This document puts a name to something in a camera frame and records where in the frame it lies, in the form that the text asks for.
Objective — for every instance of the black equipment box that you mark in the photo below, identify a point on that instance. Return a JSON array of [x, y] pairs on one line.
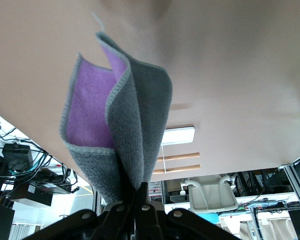
[[32, 193]]

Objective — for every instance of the aluminium frame profile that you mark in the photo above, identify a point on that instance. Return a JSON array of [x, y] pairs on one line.
[[293, 190]]

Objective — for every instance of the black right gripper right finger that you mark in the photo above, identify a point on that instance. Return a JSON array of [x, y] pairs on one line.
[[159, 225]]

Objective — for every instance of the gray and purple towel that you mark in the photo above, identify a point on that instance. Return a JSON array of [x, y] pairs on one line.
[[129, 125]]

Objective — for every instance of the black power adapter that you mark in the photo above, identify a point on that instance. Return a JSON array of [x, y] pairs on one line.
[[15, 155]]

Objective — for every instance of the beige office chair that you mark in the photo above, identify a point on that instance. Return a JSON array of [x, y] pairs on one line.
[[210, 197]]

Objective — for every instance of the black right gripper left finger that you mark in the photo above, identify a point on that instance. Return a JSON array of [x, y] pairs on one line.
[[114, 222]]

